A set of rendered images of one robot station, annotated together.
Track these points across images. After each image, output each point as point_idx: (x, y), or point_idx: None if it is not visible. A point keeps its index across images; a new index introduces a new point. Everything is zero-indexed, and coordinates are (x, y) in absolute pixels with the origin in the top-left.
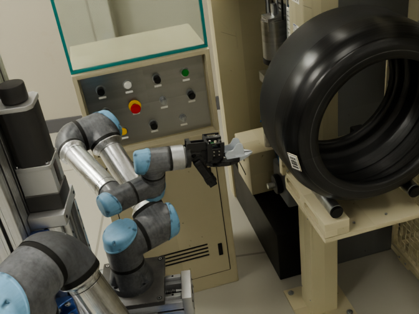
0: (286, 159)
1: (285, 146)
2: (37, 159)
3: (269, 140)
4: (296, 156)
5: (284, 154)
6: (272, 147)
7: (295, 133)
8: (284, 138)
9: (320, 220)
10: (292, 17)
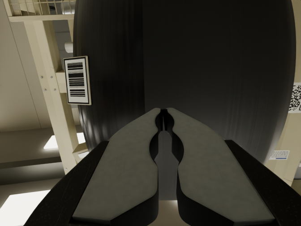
0: (100, 77)
1: (95, 118)
2: None
3: (219, 70)
4: (68, 103)
5: (105, 89)
6: (232, 32)
7: (89, 142)
8: (99, 137)
9: None
10: (285, 164)
